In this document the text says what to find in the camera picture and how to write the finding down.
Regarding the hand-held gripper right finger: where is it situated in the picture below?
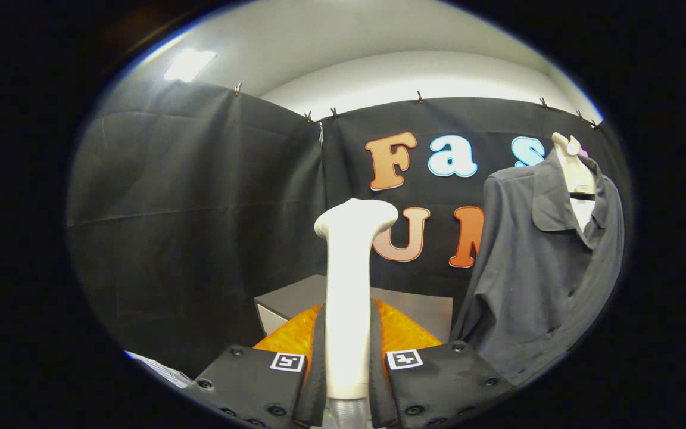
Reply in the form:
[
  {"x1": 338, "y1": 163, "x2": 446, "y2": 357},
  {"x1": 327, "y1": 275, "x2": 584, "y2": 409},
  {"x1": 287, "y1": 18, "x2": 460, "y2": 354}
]
[{"x1": 369, "y1": 298, "x2": 516, "y2": 429}]

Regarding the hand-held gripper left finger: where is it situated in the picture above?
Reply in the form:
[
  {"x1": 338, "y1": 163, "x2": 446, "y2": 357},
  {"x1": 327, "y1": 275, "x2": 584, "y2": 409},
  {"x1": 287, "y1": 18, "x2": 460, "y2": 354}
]
[{"x1": 183, "y1": 303, "x2": 328, "y2": 429}]

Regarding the white garment steamer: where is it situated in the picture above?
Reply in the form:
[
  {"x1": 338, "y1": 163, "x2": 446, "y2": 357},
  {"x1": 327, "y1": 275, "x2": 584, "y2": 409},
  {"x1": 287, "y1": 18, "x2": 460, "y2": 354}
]
[{"x1": 313, "y1": 198, "x2": 400, "y2": 429}]

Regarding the grey button shirt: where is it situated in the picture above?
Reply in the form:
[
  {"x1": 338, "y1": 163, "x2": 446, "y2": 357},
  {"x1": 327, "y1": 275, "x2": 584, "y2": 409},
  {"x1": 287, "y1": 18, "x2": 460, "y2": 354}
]
[{"x1": 450, "y1": 149, "x2": 625, "y2": 387}]

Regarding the grey drawer cabinet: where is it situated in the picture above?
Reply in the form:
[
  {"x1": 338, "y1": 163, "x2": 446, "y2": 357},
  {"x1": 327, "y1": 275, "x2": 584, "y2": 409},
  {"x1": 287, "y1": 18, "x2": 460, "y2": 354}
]
[{"x1": 254, "y1": 274, "x2": 454, "y2": 346}]

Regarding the black backdrop cloth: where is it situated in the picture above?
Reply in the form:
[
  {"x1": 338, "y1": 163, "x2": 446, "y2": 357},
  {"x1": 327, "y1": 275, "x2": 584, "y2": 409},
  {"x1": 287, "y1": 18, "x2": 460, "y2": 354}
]
[{"x1": 66, "y1": 80, "x2": 632, "y2": 388}]

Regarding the white mannequin torso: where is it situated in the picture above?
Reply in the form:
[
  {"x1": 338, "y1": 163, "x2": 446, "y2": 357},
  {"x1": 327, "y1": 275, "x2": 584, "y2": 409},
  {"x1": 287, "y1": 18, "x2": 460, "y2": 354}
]
[{"x1": 550, "y1": 132, "x2": 598, "y2": 233}]

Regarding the narrow ceiling light panel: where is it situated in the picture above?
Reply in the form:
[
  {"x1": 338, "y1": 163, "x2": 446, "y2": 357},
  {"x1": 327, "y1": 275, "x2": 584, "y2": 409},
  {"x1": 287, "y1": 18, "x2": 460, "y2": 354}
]
[{"x1": 163, "y1": 49, "x2": 217, "y2": 83}]

